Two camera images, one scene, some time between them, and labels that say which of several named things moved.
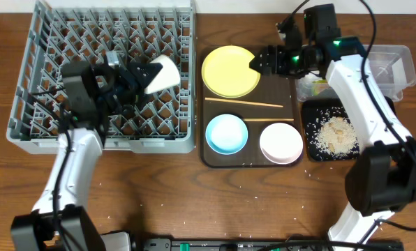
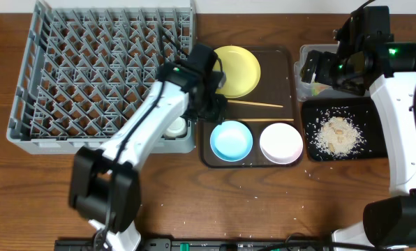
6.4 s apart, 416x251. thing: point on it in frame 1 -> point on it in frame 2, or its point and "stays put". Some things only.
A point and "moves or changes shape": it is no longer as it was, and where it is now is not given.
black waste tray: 330,134 stays put
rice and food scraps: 331,133 stays put
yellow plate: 226,72 stays put
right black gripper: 280,52 -> 322,76
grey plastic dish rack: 63,32 stays put
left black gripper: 132,82 -> 214,109
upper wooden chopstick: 225,100 stays put
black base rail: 267,244 stays put
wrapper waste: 320,85 stays put
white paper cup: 169,75 moves or changes shape
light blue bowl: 226,134 moves or changes shape
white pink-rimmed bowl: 281,143 stays put
